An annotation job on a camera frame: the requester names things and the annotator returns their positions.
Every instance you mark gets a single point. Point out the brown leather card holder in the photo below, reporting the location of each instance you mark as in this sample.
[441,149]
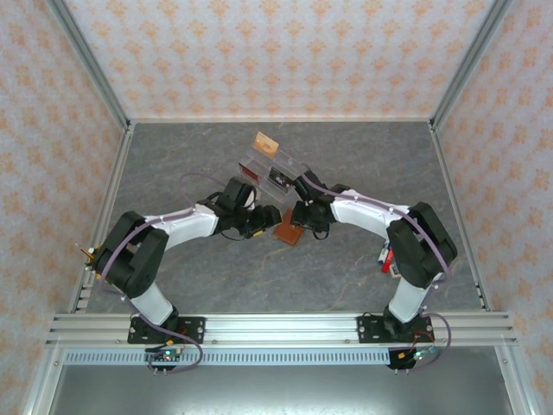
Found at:
[288,233]

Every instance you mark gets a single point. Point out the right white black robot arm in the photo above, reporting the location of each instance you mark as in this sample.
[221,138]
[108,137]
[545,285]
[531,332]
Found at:
[358,216]

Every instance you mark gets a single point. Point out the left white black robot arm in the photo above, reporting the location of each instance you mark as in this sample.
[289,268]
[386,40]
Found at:
[190,225]

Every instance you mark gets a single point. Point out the black card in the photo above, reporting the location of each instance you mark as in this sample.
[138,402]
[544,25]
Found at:
[278,177]

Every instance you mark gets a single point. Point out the dark red card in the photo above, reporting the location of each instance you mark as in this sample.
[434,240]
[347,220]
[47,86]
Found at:
[250,174]

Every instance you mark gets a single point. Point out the clear acrylic card organizer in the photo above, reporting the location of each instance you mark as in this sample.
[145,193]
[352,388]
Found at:
[283,157]

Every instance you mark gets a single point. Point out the tan wooden block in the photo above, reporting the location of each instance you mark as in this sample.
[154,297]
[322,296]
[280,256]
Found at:
[264,144]

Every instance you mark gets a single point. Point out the blue white marker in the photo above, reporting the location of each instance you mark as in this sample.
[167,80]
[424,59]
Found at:
[382,256]

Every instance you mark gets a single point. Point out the red marker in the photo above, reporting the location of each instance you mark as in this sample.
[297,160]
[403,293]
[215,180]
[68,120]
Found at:
[386,264]

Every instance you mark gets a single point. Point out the green controller board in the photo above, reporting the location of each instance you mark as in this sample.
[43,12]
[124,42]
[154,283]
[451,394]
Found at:
[166,355]
[417,355]

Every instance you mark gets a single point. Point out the grey metal panel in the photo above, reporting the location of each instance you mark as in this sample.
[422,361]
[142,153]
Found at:
[281,393]

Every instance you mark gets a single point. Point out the aluminium frame rail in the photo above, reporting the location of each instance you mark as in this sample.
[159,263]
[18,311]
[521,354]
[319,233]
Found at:
[451,186]
[281,119]
[108,194]

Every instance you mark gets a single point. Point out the aluminium mounting rail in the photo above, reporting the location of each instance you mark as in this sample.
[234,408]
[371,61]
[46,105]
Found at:
[281,328]

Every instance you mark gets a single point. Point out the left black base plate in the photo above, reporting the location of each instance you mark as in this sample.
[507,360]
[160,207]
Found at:
[194,324]

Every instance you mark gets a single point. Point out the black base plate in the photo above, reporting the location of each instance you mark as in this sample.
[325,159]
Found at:
[367,328]
[194,324]

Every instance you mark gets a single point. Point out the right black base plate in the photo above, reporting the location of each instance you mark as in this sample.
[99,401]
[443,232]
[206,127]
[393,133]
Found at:
[367,328]

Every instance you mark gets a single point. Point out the black board bracket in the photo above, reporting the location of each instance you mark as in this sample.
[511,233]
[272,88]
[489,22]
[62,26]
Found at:
[395,362]
[164,367]

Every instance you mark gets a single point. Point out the aluminium frame post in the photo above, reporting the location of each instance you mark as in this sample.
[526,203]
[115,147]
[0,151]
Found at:
[468,60]
[89,60]

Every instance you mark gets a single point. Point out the aluminium frame leg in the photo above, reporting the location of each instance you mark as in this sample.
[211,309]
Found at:
[516,384]
[41,384]

